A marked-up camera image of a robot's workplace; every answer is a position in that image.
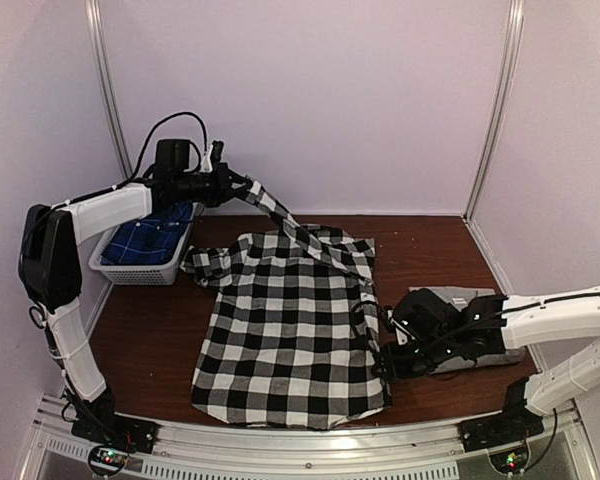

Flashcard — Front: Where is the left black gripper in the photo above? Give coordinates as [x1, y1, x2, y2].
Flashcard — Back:
[174, 162, 252, 207]

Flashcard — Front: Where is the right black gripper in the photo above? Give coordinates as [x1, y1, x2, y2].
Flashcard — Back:
[371, 334, 457, 384]

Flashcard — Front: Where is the black white plaid shirt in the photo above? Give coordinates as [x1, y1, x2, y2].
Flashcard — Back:
[181, 183, 391, 430]

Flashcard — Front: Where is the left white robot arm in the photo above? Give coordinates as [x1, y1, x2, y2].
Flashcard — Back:
[18, 163, 253, 444]

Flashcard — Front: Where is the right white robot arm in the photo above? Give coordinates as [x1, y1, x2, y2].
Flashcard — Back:
[373, 286, 600, 442]

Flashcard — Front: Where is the folded grey shirt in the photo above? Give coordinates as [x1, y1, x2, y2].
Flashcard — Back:
[426, 286, 527, 378]

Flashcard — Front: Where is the blue plaid shirt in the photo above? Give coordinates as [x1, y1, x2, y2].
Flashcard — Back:
[101, 202, 194, 266]

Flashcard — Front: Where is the white plastic basket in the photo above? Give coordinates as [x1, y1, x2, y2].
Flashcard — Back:
[89, 203, 204, 285]

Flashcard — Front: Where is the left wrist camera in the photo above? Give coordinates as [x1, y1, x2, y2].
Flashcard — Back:
[153, 138, 227, 181]

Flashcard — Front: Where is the left black cable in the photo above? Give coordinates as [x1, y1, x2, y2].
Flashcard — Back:
[132, 112, 211, 181]

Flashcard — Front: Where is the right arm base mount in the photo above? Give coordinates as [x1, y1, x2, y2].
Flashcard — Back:
[458, 409, 544, 452]

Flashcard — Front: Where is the front aluminium rail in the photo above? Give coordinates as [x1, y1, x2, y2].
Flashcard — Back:
[15, 396, 600, 479]

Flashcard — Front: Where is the left aluminium frame post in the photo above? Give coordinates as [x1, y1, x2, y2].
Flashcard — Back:
[84, 0, 132, 178]

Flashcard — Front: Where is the aluminium frame post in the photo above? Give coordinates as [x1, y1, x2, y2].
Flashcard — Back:
[84, 0, 132, 178]
[463, 0, 525, 224]

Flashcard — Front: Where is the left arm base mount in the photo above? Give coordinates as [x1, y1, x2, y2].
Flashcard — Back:
[71, 415, 158, 454]

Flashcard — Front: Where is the right aluminium frame post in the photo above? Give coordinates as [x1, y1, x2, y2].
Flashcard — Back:
[463, 0, 525, 224]

